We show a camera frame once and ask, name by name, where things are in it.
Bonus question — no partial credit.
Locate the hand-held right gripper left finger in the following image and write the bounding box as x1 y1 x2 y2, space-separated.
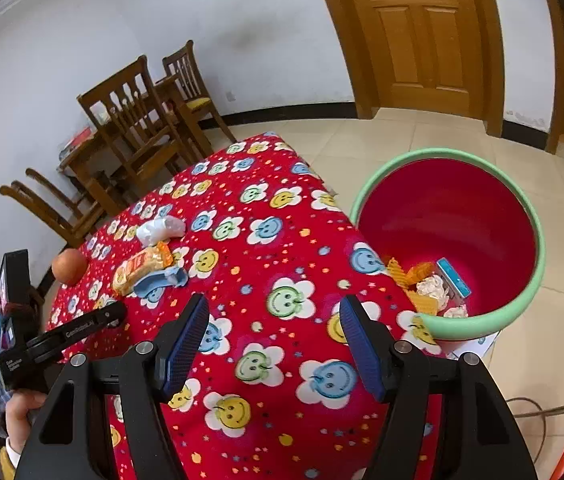
14 294 210 480

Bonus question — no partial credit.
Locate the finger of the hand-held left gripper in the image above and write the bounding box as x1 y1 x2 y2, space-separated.
24 301 128 361

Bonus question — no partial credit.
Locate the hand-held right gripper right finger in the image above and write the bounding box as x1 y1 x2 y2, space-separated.
339 296 538 480

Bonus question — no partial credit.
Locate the yellow foam fruit net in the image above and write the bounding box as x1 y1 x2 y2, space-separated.
385 257 437 292

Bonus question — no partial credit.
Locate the green and white carton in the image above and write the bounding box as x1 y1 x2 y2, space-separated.
434 258 473 307

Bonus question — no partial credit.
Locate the red bin with green rim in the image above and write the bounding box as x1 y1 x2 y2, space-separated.
349 147 547 342

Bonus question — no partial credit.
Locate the person's left hand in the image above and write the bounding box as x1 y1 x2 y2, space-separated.
5 391 48 454

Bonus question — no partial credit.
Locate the red apple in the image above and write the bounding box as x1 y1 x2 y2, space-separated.
51 248 87 286

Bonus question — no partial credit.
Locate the blue plastic wrapper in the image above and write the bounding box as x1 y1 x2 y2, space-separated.
134 267 189 297

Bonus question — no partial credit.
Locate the orange snack packet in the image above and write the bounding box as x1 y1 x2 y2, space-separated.
111 241 174 296

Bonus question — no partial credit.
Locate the white paper sheet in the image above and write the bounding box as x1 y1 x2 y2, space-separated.
443 331 502 362

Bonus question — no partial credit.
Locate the white plastic packet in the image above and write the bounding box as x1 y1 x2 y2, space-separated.
135 215 186 246

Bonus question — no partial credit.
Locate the red smiley printed tablecloth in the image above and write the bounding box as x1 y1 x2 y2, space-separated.
44 131 445 480

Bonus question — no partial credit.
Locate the wooden dining table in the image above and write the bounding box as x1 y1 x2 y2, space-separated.
58 76 185 197

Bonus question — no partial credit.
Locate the red packet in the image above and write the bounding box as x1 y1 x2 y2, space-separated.
62 127 94 155

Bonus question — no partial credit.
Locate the tall wooden chair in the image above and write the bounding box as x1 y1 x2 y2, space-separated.
77 54 204 202

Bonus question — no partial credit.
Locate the wooden chair with yellow cushion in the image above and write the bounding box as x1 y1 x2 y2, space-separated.
161 39 237 144

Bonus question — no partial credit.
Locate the wooden panel door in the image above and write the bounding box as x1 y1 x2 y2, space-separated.
307 0 506 137

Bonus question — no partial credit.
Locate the thin floor cable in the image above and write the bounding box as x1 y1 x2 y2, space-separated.
504 396 564 462

